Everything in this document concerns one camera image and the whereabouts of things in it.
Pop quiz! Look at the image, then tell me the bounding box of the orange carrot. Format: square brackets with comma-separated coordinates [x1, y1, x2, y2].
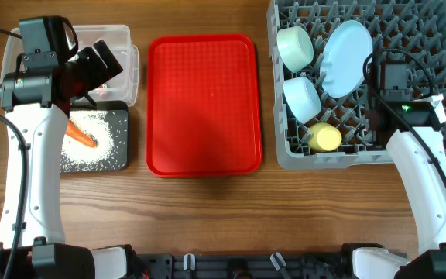
[66, 121, 97, 148]

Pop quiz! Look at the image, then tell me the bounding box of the mint green bowl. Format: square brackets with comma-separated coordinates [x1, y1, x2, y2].
[276, 26, 314, 72]

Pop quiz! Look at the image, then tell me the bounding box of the light blue bowl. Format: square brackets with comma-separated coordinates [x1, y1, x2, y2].
[283, 77, 321, 124]

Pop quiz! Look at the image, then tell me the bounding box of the yellow plastic cup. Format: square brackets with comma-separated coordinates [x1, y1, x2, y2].
[307, 122, 342, 152]

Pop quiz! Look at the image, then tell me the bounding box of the light blue plate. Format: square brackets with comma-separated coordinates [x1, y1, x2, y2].
[320, 20, 373, 98]

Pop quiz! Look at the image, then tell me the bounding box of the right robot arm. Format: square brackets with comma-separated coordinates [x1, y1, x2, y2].
[348, 61, 446, 278]

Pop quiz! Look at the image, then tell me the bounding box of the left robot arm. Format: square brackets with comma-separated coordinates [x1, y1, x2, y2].
[0, 15, 149, 278]

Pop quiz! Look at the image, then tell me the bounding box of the black waste tray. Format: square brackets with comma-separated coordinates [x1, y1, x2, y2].
[58, 100, 130, 174]

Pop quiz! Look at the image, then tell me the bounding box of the grey-blue dishwasher rack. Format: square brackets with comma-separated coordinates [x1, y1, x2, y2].
[266, 1, 446, 170]

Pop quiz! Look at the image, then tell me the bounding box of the clear plastic bin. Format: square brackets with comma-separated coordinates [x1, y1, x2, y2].
[0, 25, 141, 106]

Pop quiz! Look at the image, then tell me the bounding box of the spilled white rice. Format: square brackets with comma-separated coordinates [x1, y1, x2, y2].
[60, 110, 128, 171]

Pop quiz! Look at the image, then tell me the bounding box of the red plastic tray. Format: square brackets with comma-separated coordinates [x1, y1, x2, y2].
[146, 33, 262, 177]

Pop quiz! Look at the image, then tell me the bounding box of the black mounting rail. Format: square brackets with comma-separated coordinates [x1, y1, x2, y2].
[139, 253, 352, 279]

